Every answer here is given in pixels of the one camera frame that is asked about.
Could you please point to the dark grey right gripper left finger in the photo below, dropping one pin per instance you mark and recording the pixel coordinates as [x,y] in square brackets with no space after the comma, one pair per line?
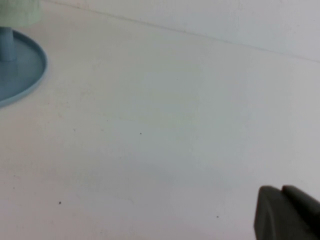
[275,220]

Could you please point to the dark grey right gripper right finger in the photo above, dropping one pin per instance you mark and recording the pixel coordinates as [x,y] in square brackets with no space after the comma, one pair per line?
[302,200]

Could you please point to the blue round cup stand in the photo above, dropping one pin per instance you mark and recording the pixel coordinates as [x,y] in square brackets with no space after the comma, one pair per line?
[22,75]

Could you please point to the light green plastic cup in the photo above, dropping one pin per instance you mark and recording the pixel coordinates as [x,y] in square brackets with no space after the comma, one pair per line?
[17,12]

